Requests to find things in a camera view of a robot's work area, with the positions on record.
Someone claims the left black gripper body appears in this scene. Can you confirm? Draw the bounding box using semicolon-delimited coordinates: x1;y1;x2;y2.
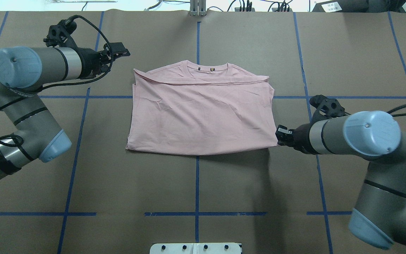
79;48;112;79

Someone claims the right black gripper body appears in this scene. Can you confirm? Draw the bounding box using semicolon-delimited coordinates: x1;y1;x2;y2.
291;123;318;155

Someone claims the pink Snoopy t-shirt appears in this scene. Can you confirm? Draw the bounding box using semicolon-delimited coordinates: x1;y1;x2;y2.
125;60;277;156

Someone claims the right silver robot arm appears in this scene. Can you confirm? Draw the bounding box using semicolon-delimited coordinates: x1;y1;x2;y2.
276;111;406;250

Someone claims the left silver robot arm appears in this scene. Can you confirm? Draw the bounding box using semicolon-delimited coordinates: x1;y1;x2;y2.
0;42;130;180

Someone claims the black box with label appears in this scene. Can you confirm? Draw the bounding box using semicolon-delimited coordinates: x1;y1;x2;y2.
311;0;369;13

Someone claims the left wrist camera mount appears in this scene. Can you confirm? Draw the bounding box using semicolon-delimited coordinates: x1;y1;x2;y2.
43;19;78;49

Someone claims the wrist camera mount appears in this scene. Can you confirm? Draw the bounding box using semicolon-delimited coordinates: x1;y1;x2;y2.
43;19;78;49
309;95;349;124

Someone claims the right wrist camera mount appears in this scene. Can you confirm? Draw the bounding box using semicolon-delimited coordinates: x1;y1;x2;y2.
309;95;349;124

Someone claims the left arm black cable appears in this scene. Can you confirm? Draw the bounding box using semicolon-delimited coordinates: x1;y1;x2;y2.
0;15;115;149

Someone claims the aluminium frame post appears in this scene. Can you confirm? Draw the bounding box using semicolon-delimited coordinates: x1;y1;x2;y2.
189;0;207;17

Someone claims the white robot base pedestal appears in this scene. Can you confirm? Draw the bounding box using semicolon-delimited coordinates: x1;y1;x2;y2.
149;242;243;254

